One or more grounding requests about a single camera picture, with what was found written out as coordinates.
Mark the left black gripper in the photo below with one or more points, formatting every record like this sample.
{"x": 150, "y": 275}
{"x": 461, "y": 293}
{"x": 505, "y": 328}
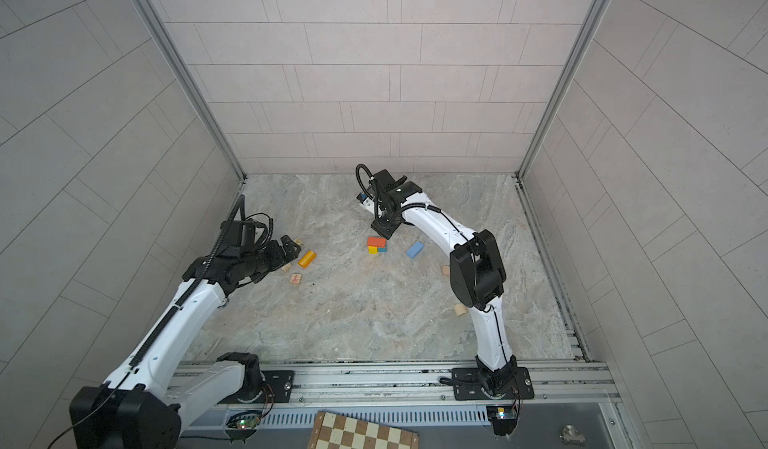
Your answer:
{"x": 279, "y": 257}

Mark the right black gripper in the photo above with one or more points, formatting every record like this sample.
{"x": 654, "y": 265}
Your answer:
{"x": 381, "y": 227}

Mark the red wooden block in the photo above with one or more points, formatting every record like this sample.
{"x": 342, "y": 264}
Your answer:
{"x": 376, "y": 241}

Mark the light blue wooden block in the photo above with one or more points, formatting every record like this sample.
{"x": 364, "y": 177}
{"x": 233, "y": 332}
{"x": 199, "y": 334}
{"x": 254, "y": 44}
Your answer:
{"x": 415, "y": 249}

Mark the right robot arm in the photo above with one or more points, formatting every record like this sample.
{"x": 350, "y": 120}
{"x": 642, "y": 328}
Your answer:
{"x": 476, "y": 269}

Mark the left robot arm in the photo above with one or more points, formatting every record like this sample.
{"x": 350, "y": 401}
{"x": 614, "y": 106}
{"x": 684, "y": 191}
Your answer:
{"x": 135, "y": 407}

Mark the orange supermarket block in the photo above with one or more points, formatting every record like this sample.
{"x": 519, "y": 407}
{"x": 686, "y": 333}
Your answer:
{"x": 307, "y": 259}

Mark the left green circuit board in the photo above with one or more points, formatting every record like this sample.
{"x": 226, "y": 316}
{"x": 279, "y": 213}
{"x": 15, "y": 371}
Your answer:
{"x": 243, "y": 425}

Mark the checkered chess board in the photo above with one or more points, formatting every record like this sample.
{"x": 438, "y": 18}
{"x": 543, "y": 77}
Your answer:
{"x": 332, "y": 430}

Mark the right circuit board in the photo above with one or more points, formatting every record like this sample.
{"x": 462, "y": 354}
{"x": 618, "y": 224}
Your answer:
{"x": 503, "y": 420}

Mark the small metal fitting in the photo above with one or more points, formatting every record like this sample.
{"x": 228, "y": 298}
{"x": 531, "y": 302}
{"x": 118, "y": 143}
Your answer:
{"x": 570, "y": 435}

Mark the aluminium mounting rail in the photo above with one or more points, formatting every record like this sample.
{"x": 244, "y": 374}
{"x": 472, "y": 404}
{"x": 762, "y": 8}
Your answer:
{"x": 379, "y": 384}

